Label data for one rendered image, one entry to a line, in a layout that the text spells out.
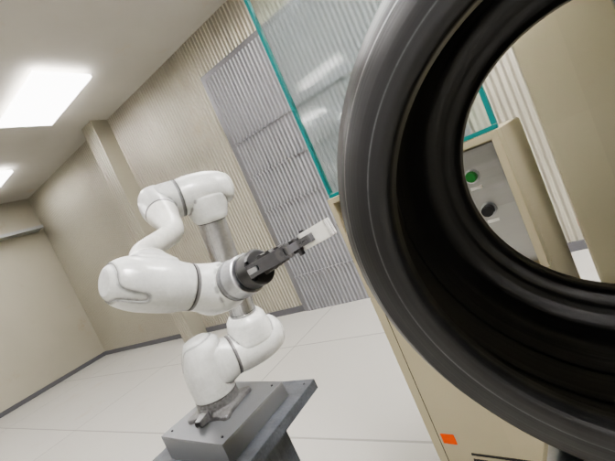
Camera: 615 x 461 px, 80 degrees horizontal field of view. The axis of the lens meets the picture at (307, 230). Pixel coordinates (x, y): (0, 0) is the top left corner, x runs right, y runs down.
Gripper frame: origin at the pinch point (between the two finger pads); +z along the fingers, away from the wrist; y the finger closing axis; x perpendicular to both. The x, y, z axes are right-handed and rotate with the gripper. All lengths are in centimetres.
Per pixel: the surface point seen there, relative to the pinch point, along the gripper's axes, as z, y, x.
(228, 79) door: -229, 278, -204
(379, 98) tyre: 25.9, -12.6, -8.5
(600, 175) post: 35.4, 26.1, 14.4
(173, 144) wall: -365, 269, -203
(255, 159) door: -254, 277, -111
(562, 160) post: 32.0, 26.1, 9.7
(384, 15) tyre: 29.6, -10.6, -14.9
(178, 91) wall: -308, 274, -246
